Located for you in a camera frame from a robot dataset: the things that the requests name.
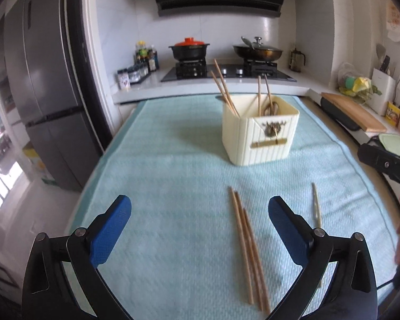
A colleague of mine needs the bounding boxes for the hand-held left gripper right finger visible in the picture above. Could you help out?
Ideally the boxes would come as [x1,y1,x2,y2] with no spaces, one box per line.
[269,196,378,320]

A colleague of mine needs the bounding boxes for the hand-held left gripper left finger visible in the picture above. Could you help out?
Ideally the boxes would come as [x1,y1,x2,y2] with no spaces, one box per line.
[22,195,134,320]

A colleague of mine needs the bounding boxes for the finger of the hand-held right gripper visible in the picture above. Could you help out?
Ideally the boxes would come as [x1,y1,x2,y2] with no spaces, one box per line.
[357,143,400,194]

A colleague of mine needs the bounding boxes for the cream ribbed utensil holder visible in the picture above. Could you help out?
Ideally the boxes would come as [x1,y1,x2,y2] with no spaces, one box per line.
[222,94,301,167]

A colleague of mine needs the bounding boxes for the green cutting board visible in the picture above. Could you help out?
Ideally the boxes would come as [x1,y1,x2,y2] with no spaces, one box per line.
[378,133,400,162]

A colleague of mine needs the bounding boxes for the wooden cutting board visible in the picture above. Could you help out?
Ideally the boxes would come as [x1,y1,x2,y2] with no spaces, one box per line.
[321,92,387,133]

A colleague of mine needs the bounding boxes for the black tray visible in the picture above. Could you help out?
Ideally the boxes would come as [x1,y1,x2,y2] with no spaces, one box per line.
[321,97,362,131]

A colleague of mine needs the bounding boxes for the white knife block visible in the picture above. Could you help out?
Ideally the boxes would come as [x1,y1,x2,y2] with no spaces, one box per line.
[371,67,397,117]

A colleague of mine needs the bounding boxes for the yellow and green plastic bags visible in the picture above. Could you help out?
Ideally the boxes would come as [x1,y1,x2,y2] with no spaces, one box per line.
[336,62,379,102]

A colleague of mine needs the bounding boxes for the light blue woven mat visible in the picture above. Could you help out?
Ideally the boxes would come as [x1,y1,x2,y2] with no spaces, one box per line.
[66,94,399,320]

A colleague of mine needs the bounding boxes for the kitchen knives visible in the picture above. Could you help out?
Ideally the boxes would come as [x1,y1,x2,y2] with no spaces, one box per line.
[376,43,393,74]

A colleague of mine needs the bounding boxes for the glass french press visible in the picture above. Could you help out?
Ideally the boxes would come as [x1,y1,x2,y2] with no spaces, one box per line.
[289,47,306,73]

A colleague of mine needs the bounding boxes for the hanging printed bag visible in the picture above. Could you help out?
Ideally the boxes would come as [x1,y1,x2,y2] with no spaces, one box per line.
[385,0,400,42]

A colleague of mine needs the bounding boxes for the white shaker jar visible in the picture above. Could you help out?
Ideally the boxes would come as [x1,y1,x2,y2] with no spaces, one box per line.
[117,69,131,91]

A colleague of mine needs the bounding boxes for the grey refrigerator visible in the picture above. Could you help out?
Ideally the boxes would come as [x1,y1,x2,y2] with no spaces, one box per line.
[3,0,105,193]

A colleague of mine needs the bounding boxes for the dark metal wok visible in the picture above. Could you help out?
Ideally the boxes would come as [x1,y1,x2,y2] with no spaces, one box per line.
[233,45,284,63]

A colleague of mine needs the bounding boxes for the black gas stove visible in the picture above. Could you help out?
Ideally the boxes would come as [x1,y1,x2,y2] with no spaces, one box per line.
[160,63,297,83]

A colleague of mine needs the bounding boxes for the glass wok lid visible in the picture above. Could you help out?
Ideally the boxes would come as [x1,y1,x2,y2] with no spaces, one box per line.
[241,35,274,51]

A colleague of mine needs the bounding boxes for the dark sauce bottle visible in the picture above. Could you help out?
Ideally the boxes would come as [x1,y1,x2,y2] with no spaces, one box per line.
[147,44,160,72]

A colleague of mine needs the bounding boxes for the yellow cap oil bottle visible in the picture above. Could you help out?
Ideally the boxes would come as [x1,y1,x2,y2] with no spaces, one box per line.
[135,41,149,65]

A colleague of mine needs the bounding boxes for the dark tall cabinet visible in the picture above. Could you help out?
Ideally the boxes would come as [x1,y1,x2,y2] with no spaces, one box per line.
[0,16,25,125]

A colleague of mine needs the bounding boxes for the black clay pot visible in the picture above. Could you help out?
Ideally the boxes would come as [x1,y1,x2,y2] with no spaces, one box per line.
[168,44,211,62]

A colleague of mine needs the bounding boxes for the red pot lid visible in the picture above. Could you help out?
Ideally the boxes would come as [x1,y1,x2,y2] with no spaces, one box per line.
[174,37,204,47]

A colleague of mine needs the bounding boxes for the black cable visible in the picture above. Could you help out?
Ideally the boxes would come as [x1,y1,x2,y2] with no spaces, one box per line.
[375,275,399,291]

